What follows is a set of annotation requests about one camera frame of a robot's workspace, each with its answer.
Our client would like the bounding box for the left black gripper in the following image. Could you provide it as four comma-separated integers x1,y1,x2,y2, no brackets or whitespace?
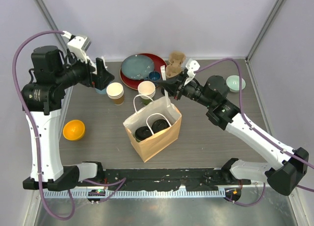
55,49,115,90

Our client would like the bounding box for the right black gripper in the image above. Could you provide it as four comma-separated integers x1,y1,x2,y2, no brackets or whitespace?
158,70,214,108

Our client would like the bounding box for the brown paper cup stack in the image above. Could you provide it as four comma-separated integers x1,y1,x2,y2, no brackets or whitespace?
106,82,124,105

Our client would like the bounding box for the white stirrer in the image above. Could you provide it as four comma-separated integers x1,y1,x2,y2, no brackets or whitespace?
160,66,171,108

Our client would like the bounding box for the brown paper bag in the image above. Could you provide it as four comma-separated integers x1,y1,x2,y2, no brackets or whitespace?
123,96,182,162

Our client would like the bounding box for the green paper cup stack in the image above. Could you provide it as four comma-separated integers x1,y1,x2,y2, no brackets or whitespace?
137,81,156,106

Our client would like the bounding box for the single green paper cup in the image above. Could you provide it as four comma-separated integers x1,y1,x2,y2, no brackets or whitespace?
135,136,143,142

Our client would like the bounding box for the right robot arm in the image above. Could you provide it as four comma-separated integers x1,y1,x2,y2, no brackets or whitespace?
158,73,309,196

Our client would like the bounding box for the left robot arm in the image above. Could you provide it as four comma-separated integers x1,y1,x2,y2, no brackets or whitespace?
22,46,114,191

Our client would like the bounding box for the light blue cylinder holder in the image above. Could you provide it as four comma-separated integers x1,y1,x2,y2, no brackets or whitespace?
95,87,106,95

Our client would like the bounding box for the cardboard cup carrier stack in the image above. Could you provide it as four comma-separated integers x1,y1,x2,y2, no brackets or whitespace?
165,51,186,78

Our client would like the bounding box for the small dark blue bowl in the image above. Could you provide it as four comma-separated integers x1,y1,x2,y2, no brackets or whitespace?
148,71,161,82

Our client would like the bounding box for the red round tray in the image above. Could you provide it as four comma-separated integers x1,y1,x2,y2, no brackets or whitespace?
120,53,167,90

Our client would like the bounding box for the blue-grey ceramic plate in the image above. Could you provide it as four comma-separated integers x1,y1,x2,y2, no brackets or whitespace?
121,54,155,80

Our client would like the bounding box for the orange round dish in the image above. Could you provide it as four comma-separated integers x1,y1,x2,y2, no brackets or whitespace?
62,120,85,141

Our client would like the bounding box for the pale green ceramic bowl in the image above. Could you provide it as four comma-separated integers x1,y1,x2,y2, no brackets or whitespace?
226,75,240,93

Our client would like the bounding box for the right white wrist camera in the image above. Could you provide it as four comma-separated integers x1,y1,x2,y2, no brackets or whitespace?
184,58,200,86

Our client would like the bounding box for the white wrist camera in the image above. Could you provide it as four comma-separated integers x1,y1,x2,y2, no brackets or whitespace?
67,35,92,64
184,58,200,86

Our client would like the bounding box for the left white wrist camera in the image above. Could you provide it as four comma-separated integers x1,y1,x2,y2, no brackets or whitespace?
67,35,92,64

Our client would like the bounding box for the aluminium frame rail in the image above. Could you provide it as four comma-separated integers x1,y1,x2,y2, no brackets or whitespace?
30,166,300,189

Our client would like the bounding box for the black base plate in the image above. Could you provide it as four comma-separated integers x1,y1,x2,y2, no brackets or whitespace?
93,168,251,192

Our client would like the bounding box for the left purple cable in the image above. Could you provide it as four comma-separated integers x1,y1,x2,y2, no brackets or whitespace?
12,30,127,221

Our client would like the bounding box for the purple cable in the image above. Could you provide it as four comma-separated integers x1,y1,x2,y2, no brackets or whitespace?
12,30,127,221
196,58,314,207

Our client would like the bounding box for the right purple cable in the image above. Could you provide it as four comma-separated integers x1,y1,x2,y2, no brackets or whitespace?
196,58,314,207

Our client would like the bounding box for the white slotted cable duct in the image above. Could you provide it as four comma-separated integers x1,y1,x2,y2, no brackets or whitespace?
41,189,226,199

